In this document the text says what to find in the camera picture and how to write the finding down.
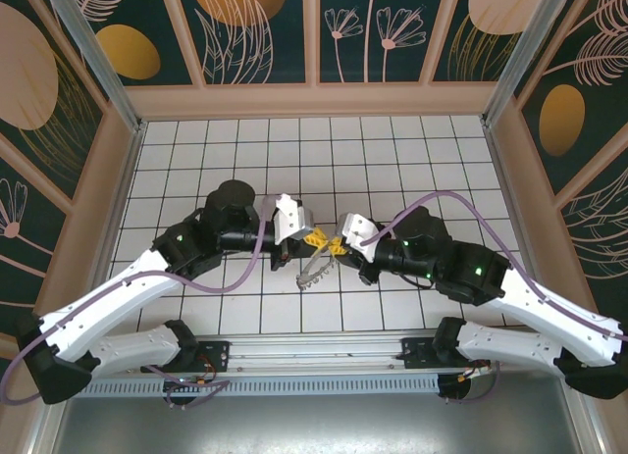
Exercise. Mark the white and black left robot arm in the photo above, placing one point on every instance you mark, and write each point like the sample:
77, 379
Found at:
113, 297

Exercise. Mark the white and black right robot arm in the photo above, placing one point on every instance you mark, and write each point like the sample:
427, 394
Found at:
554, 307

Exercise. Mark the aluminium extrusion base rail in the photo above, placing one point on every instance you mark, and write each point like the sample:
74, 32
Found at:
319, 353

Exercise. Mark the aluminium side rail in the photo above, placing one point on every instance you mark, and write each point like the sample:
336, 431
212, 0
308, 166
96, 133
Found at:
517, 218

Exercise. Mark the grey metal sheet panel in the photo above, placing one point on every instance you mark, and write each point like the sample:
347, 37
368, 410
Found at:
294, 424

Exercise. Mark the aluminium frame post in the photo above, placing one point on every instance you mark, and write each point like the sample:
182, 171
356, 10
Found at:
98, 66
525, 47

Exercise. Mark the black arm base mounting plate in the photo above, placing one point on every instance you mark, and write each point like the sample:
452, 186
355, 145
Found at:
414, 351
218, 351

